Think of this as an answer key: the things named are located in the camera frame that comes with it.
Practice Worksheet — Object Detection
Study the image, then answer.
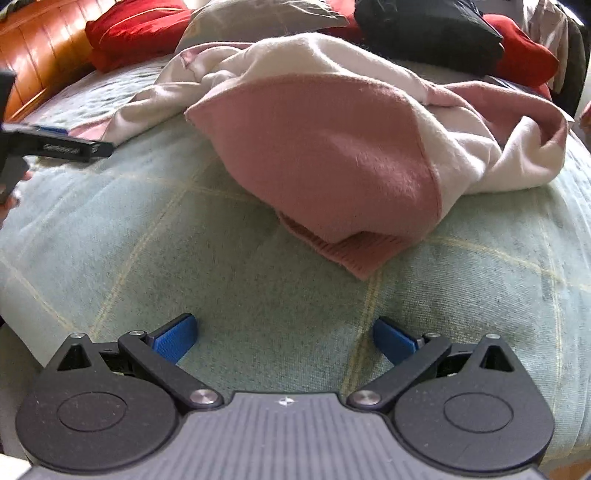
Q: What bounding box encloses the beige hanging shirt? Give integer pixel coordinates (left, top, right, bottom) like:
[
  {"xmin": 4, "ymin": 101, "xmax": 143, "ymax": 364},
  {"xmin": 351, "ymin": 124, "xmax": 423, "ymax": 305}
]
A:
[{"xmin": 524, "ymin": 0, "xmax": 570, "ymax": 93}]

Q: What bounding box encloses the black backpack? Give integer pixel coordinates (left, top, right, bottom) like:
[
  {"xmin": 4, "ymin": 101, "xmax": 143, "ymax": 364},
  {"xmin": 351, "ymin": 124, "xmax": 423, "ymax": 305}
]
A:
[{"xmin": 355, "ymin": 0, "xmax": 505, "ymax": 77}]

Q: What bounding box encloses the grey pillow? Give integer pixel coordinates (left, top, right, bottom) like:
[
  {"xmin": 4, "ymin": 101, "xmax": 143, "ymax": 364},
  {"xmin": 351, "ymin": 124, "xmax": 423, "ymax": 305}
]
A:
[{"xmin": 174, "ymin": 0, "xmax": 350, "ymax": 54}]

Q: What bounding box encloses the wooden headboard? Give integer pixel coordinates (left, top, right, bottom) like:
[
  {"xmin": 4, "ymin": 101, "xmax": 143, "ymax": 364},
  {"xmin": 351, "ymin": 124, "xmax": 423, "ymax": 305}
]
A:
[{"xmin": 0, "ymin": 0, "xmax": 118, "ymax": 123}]

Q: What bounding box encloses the person's left hand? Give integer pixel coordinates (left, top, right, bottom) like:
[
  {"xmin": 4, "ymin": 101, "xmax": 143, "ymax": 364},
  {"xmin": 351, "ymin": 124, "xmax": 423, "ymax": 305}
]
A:
[{"xmin": 0, "ymin": 171, "xmax": 34, "ymax": 229}]

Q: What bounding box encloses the dark hanging garment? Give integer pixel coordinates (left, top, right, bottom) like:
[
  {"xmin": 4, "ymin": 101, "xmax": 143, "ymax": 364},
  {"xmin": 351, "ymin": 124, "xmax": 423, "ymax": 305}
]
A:
[{"xmin": 566, "ymin": 18, "xmax": 587, "ymax": 116}]

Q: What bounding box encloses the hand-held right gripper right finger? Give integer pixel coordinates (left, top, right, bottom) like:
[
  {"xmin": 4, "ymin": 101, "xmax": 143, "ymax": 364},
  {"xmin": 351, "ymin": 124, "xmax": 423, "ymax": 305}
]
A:
[{"xmin": 347, "ymin": 316, "xmax": 527, "ymax": 411}]

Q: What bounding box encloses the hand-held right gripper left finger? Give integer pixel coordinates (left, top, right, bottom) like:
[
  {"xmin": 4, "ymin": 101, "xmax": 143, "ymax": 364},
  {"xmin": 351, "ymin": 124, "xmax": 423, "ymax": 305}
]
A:
[{"xmin": 44, "ymin": 313, "xmax": 223, "ymax": 413}]

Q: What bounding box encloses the green plaid bedspread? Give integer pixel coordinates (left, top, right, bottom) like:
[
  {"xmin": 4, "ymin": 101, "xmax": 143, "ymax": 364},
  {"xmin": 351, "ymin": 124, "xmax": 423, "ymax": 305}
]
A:
[{"xmin": 0, "ymin": 55, "xmax": 591, "ymax": 462}]

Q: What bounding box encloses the red pillow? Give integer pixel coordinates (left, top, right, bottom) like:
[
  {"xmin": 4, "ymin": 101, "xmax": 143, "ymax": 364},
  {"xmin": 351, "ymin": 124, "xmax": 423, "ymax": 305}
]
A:
[{"xmin": 84, "ymin": 0, "xmax": 195, "ymax": 73}]

